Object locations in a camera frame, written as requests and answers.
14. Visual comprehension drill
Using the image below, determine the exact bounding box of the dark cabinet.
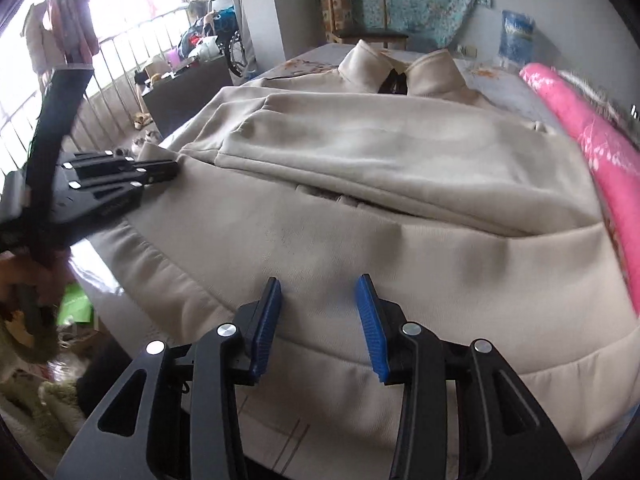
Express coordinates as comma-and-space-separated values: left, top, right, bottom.
135, 55, 233, 136

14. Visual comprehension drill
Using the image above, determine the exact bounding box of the person's left hand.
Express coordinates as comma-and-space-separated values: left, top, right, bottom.
0, 252, 71, 311

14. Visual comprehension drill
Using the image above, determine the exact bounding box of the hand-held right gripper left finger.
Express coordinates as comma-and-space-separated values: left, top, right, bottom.
55, 276, 283, 480

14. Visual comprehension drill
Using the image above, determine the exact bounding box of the green plastic bag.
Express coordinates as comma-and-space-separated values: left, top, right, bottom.
57, 282, 94, 326

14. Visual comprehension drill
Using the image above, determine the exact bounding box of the blue plastic bag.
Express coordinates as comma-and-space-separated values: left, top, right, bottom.
500, 9, 536, 68

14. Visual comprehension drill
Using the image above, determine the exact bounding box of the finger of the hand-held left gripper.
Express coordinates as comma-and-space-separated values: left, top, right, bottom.
61, 150, 181, 187
50, 180, 147, 243

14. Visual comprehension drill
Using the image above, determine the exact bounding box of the green fuzzy garment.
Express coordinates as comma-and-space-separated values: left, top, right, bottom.
0, 375, 88, 461

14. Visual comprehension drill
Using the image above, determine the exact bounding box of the hanging pink garment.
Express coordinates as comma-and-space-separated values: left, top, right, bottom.
47, 0, 101, 65

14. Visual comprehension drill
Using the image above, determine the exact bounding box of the pink floral blanket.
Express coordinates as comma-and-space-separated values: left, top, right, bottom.
519, 62, 640, 281

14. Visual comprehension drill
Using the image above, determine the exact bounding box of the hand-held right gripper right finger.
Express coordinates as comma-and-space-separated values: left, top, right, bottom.
354, 274, 583, 480

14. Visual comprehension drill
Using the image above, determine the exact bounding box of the beige jacket with black trim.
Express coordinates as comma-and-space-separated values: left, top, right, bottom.
122, 40, 640, 456

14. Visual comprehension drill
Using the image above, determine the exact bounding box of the patterned cardboard box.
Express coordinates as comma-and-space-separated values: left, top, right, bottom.
320, 0, 354, 43

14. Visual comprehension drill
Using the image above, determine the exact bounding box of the wooden chair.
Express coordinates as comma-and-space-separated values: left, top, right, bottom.
320, 0, 410, 51

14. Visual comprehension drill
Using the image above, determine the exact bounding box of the black wheel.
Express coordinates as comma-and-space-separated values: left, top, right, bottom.
227, 30, 254, 81

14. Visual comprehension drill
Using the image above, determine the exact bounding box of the metal balcony railing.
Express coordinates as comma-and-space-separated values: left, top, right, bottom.
0, 2, 196, 171

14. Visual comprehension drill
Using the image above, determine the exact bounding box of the hanging white garment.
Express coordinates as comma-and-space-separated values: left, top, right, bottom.
22, 2, 61, 73

